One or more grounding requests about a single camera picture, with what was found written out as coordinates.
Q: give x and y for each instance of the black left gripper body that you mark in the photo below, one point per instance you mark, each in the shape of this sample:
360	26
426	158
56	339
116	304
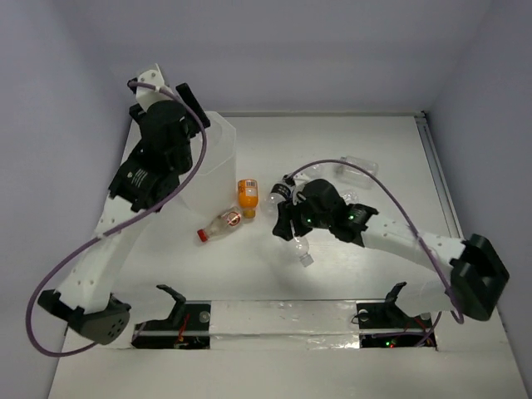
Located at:
193	106

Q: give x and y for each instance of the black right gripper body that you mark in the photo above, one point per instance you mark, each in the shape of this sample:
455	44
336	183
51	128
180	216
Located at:
304	219

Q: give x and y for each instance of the black label small bottle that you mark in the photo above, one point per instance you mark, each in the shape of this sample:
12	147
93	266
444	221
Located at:
281	191

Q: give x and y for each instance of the clear bottle white cap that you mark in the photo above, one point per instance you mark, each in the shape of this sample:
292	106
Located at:
300	247

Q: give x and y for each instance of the orange juice bottle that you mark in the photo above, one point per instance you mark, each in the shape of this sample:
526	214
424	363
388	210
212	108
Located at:
248	197

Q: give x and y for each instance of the clear bottle red cap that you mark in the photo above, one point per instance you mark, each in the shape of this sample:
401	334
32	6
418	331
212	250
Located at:
223	224

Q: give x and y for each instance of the clear bottle blue cap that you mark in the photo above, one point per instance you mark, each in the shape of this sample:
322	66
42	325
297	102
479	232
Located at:
349	196

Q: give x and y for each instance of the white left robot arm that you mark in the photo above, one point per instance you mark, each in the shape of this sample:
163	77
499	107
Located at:
78	289

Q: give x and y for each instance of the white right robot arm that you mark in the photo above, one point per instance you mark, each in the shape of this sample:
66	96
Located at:
470	275

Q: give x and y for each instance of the white translucent bin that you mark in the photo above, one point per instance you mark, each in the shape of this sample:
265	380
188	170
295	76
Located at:
213	188

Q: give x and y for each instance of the clear plastic jar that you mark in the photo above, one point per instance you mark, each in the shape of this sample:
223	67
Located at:
356	171

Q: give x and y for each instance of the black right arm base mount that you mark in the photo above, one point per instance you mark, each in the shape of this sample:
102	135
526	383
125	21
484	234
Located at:
384	325

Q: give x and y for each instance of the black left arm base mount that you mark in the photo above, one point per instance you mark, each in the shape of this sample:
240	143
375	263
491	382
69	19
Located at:
185	328

